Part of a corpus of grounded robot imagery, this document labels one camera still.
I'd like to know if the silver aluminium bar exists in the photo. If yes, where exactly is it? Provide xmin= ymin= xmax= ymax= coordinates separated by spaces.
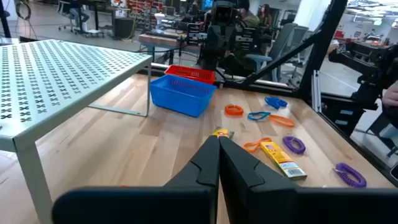
xmin=312 ymin=70 xmax=322 ymax=113

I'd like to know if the white office chair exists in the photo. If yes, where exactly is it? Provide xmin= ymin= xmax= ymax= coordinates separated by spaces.
xmin=57 ymin=0 xmax=105 ymax=38

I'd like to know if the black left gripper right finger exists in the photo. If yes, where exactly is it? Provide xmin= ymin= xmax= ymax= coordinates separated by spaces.
xmin=219 ymin=136 xmax=398 ymax=224

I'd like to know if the blue coil wrist keychain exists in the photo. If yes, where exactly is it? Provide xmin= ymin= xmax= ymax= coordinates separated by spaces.
xmin=264 ymin=96 xmax=289 ymax=110

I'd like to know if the black cabinet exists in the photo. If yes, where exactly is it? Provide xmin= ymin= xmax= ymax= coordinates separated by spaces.
xmin=114 ymin=17 xmax=135 ymax=40

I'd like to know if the red-orange coil wrist keychain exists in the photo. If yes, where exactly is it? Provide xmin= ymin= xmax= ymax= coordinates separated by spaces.
xmin=224 ymin=104 xmax=244 ymax=117

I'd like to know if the blue rubber band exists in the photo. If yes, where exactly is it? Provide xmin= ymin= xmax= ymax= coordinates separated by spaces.
xmin=247 ymin=111 xmax=272 ymax=122

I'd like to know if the wooden workbench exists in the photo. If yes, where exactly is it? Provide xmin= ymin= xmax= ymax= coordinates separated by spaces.
xmin=138 ymin=32 xmax=187 ymax=65

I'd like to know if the pale green perforated metal shelf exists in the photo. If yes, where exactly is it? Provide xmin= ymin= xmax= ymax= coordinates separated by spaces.
xmin=0 ymin=39 xmax=154 ymax=224

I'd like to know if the background black robot rig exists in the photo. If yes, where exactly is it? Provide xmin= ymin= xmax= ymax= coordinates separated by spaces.
xmin=328 ymin=40 xmax=398 ymax=138

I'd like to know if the red storage bins rack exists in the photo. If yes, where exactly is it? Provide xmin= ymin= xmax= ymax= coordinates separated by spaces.
xmin=127 ymin=0 xmax=165 ymax=15

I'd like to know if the grey office chair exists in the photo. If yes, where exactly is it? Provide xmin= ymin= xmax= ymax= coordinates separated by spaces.
xmin=269 ymin=23 xmax=310 ymax=88

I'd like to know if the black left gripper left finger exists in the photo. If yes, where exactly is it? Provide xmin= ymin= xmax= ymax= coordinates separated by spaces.
xmin=51 ymin=135 xmax=221 ymax=224

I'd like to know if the orange rubber band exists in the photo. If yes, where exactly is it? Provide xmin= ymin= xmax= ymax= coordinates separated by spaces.
xmin=243 ymin=137 xmax=273 ymax=153
xmin=268 ymin=114 xmax=295 ymax=128

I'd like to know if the red plastic basket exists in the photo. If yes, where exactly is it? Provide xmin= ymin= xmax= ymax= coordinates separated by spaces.
xmin=164 ymin=64 xmax=217 ymax=85

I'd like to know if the purple coil wrist keychain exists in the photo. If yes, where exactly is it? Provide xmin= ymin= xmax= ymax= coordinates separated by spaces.
xmin=333 ymin=162 xmax=368 ymax=189
xmin=282 ymin=135 xmax=307 ymax=156

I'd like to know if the person's hand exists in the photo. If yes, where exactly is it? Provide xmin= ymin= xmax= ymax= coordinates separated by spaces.
xmin=381 ymin=81 xmax=398 ymax=108

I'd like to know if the blue plastic basket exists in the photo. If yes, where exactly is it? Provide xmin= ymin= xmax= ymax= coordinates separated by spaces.
xmin=149 ymin=73 xmax=218 ymax=118

